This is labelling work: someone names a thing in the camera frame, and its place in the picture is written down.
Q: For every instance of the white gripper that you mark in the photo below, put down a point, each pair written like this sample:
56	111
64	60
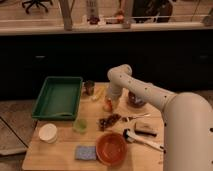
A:
114	94

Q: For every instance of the red yellow apple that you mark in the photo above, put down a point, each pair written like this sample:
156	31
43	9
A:
107	105

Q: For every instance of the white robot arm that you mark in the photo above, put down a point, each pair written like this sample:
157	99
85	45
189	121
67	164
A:
187	117

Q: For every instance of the small metal cup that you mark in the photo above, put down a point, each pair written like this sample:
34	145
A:
89	87

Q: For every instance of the green plastic cup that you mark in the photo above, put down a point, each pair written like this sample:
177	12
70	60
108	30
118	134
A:
80	125

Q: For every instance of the white paper cup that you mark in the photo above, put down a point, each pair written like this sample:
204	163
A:
48	133

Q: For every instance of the metal fork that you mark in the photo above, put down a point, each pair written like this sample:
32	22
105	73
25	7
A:
129	118

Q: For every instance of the yellow banana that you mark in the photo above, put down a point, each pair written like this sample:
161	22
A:
98	94

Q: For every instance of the dark brown bowl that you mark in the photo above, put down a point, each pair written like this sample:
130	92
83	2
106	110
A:
135	101

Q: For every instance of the bunch of dark grapes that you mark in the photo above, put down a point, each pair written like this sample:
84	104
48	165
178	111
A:
105	123

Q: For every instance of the orange bowl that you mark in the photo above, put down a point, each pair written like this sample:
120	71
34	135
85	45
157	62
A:
111	149

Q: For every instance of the green plastic tray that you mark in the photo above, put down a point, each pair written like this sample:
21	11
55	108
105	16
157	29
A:
58	99

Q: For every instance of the blue sponge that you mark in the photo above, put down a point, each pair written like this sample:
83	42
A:
85	153

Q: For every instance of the black office chair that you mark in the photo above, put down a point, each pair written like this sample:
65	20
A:
38	3

